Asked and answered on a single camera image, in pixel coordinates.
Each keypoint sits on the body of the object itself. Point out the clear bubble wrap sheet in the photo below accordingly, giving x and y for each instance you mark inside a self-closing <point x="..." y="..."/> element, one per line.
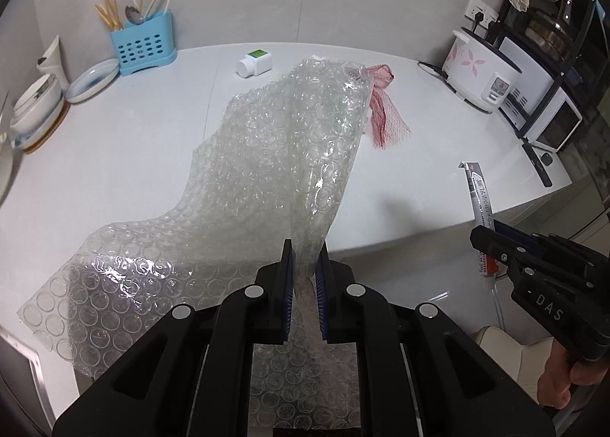
<point x="267" y="156"/>

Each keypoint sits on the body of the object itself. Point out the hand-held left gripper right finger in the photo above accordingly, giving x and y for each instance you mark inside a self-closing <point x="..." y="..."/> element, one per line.
<point x="323" y="298"/>

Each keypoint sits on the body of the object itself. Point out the blue plastic utensil holder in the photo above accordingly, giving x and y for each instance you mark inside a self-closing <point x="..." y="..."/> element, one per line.
<point x="143" y="51"/>

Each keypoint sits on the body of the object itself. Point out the red mesh net bag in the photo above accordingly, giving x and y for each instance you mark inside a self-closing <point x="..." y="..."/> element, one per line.
<point x="383" y="117"/>

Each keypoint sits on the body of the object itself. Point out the black remote control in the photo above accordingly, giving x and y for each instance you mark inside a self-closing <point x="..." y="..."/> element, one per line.
<point x="536" y="163"/>

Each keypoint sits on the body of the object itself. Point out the metal pot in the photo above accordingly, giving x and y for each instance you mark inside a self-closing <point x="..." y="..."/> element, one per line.
<point x="545" y="36"/>

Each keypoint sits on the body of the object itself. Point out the black kitchen rack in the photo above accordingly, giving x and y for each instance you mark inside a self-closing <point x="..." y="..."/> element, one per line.
<point x="555" y="89"/>

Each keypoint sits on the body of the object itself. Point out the blue striped plate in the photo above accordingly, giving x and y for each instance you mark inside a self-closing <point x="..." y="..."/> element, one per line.
<point x="93" y="82"/>

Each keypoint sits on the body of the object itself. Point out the white bowl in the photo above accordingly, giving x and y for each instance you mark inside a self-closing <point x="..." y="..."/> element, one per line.
<point x="35" y="105"/>

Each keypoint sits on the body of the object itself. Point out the metal spoon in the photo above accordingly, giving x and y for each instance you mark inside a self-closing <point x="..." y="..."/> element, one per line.
<point x="133" y="13"/>

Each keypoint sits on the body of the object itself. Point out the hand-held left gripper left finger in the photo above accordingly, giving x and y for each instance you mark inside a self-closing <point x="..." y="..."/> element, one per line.
<point x="287" y="294"/>

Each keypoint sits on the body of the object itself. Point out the bundle of wooden chopsticks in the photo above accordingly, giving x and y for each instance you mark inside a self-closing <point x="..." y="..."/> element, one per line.
<point x="108" y="15"/>

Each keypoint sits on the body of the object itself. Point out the cream chair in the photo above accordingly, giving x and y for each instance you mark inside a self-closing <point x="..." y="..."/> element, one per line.
<point x="505" y="351"/>

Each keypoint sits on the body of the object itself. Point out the person's right hand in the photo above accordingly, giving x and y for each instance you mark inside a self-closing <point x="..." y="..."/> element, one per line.
<point x="557" y="380"/>

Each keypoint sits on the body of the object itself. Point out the metal strainer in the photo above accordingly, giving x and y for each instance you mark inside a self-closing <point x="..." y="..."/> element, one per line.
<point x="4" y="160"/>

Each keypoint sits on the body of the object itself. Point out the white flowered rice cooker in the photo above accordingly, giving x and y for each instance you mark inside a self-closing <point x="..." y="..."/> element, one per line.
<point x="472" y="70"/>

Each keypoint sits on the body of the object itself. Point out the white microwave oven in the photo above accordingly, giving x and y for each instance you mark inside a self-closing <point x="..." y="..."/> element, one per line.
<point x="524" y="74"/>
<point x="555" y="120"/>

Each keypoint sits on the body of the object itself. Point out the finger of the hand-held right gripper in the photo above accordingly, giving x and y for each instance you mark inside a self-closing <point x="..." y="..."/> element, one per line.
<point x="495" y="248"/>
<point x="512" y="230"/>

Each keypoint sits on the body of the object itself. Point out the white pill bottle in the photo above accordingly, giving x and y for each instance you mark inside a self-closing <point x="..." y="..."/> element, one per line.
<point x="257" y="64"/>

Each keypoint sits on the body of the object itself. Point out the white and red ointment tube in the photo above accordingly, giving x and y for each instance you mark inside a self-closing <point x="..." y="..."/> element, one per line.
<point x="479" y="194"/>

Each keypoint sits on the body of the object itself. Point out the white wall outlet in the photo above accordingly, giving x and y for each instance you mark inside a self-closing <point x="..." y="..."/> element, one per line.
<point x="474" y="5"/>
<point x="491" y="13"/>

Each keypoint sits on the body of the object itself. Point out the round wooden board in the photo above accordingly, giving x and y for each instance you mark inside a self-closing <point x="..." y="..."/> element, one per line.
<point x="47" y="132"/>

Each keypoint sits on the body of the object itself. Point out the white slanted container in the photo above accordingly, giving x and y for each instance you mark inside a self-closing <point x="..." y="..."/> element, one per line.
<point x="55" y="65"/>

